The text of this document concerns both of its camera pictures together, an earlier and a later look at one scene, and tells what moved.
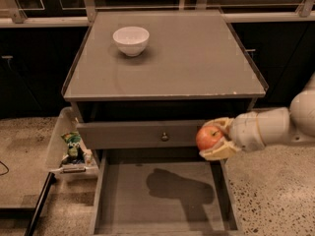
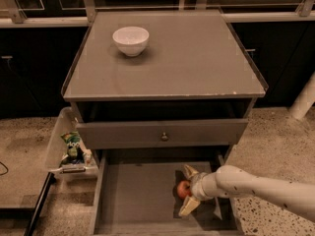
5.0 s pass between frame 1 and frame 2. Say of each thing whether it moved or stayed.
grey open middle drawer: stayed
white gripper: moved
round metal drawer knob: stayed
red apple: moved
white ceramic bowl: stayed
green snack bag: stayed
